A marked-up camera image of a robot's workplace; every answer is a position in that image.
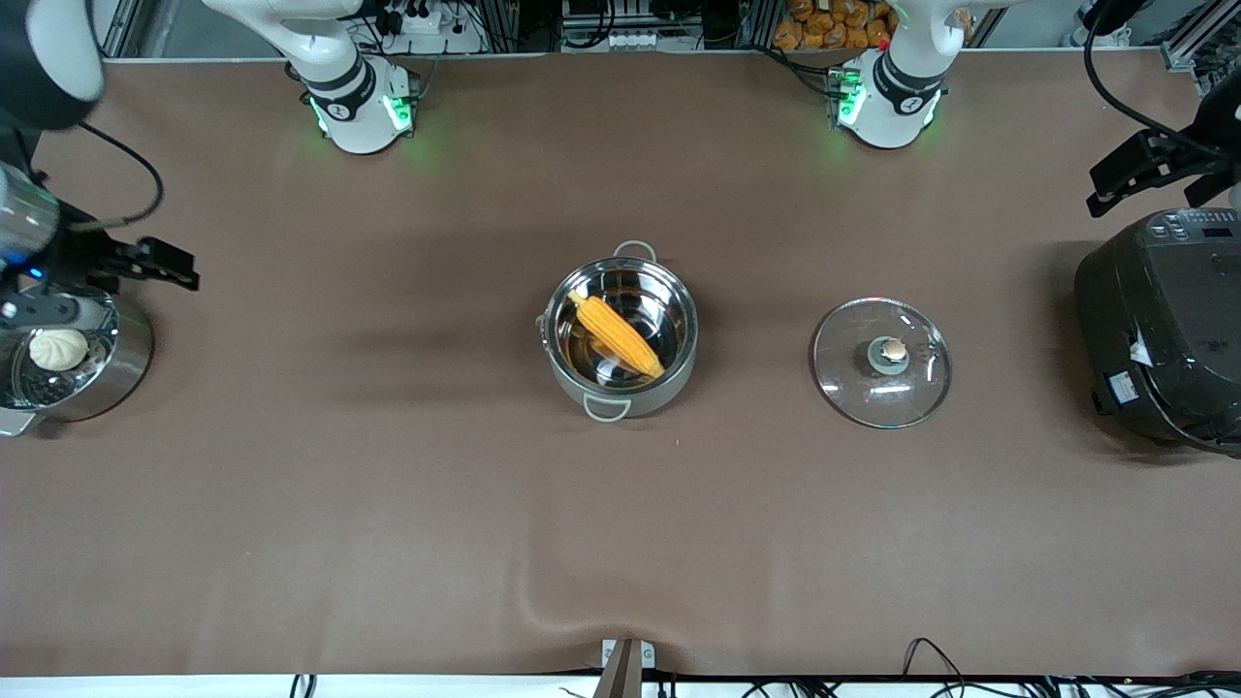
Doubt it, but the glass pot lid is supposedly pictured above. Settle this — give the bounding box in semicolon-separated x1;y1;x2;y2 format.
812;298;953;429

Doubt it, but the yellow corn cob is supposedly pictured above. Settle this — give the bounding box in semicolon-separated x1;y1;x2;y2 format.
567;289;668;381

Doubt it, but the grey steel cooking pot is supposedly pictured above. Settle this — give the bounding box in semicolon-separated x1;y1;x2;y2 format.
536;240;699;423

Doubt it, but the shiny steel steamer pot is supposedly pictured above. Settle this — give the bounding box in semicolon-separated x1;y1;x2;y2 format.
0;286;154;437

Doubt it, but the white steamed bun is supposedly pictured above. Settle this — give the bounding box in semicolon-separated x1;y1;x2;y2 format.
29;328;90;372

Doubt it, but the black electric rice cooker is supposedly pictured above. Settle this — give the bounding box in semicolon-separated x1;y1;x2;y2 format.
1073;206;1241;457

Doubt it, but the crate of orange toy food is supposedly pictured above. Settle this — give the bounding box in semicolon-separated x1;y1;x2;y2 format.
773;0;901;52

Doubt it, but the brown table cloth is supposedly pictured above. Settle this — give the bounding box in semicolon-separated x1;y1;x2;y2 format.
0;53;1241;680

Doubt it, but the white power strip with plugs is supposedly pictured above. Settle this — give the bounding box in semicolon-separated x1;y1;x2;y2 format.
361;0;488;56

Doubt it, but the metal table edge clamp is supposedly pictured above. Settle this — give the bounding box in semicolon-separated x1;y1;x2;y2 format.
599;637;657;698

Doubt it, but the aluminium frame rail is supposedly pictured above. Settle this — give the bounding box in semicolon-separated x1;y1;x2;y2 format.
92;0;185;61
1159;0;1241;71

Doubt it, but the black looped floor cable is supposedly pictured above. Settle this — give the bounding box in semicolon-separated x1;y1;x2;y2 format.
902;637;972;684

